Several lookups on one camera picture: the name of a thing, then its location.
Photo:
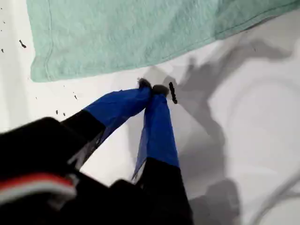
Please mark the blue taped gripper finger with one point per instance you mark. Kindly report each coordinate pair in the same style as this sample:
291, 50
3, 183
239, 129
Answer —
117, 105
157, 131

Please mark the pale green T-shirt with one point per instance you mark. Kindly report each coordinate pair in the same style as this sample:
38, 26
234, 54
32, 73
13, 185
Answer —
117, 35

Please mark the small black tape scrap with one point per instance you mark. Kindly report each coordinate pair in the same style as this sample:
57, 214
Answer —
173, 92

